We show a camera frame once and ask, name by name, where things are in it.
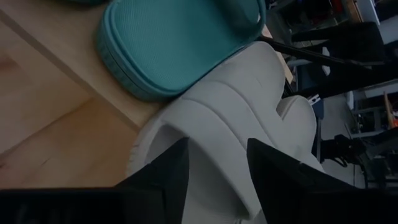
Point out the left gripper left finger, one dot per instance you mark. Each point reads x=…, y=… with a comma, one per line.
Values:
x=140, y=202

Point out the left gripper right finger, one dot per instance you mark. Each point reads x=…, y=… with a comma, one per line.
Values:
x=295, y=196

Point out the grey slide sandal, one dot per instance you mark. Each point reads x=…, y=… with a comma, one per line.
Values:
x=233, y=109

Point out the wooden shelf with black frame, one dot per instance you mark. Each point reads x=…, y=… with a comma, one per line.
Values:
x=77, y=46

